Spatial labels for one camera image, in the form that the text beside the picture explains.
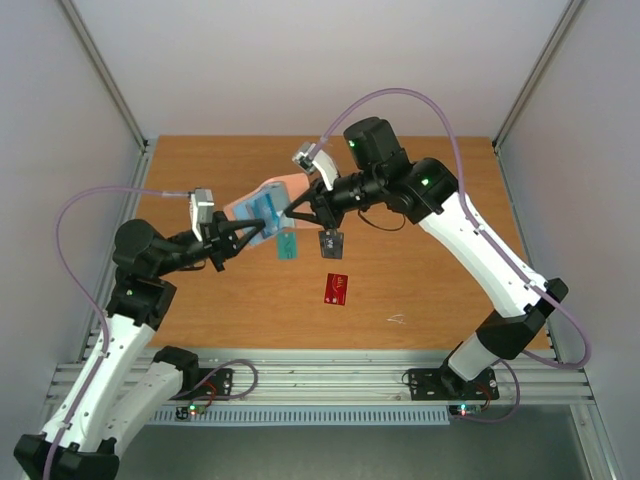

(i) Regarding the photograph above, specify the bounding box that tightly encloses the right aluminium corner post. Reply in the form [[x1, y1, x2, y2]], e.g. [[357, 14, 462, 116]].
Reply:
[[492, 0, 587, 154]]

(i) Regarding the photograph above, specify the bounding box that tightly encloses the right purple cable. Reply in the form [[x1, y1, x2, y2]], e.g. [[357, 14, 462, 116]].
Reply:
[[317, 88, 594, 425]]

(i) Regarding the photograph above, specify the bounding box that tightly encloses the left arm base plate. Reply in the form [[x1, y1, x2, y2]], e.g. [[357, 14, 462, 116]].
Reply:
[[172, 368, 234, 401]]

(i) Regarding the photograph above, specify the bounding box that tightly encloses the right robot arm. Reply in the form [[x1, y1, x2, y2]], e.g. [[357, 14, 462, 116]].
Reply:
[[285, 117, 568, 399]]

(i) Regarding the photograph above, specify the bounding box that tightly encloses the black VIP card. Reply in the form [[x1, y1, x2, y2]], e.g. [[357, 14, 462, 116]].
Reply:
[[318, 230, 339, 259], [319, 230, 344, 260]]

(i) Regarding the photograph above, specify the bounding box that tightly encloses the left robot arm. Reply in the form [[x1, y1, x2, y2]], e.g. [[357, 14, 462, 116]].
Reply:
[[14, 211, 265, 479]]

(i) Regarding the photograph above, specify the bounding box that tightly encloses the purple cable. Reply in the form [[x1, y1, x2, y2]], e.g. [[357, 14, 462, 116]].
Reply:
[[317, 88, 594, 425], [42, 185, 194, 480]]

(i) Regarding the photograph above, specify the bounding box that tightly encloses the teal VIP card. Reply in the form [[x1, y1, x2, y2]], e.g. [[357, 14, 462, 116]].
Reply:
[[277, 231, 298, 260]]

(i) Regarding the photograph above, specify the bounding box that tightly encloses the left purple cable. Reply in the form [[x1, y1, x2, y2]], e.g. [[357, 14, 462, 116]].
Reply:
[[42, 185, 194, 480]]

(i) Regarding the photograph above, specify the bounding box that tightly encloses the pink leather card holder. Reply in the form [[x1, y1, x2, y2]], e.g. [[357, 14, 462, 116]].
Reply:
[[223, 173, 318, 248]]

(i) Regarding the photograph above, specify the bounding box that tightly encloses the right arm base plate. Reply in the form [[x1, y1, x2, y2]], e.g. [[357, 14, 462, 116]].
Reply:
[[401, 368, 500, 401]]

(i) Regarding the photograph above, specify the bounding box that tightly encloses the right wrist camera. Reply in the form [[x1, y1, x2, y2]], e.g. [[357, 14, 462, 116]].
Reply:
[[292, 142, 340, 191]]

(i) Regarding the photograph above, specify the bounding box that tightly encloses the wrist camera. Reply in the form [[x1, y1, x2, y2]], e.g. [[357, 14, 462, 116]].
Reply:
[[292, 142, 340, 191], [189, 188, 215, 242]]

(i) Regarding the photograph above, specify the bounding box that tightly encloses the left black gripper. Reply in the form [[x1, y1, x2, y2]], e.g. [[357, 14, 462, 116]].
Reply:
[[154, 211, 266, 277]]

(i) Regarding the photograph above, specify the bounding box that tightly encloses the grey slotted cable duct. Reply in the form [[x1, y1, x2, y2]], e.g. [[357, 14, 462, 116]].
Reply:
[[148, 405, 450, 428]]

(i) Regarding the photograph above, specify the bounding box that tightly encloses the aluminium rail frame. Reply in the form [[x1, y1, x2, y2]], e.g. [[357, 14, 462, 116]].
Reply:
[[123, 136, 593, 405]]

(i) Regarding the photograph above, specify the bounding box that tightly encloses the aluminium corner post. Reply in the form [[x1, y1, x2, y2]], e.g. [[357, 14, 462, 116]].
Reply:
[[56, 0, 149, 151], [492, 0, 587, 154]]

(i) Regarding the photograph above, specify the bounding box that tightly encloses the left aluminium corner post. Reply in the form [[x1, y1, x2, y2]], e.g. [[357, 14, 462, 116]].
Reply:
[[56, 0, 149, 151]]

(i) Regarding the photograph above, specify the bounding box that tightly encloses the red VIP card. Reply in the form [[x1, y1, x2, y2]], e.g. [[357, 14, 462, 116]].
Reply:
[[323, 273, 348, 306]]

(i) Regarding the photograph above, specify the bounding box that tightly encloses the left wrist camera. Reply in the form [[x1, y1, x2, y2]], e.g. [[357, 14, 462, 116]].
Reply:
[[189, 188, 215, 242]]

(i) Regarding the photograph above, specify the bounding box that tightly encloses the blue card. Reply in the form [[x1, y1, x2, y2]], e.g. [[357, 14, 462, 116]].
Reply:
[[246, 193, 283, 239]]

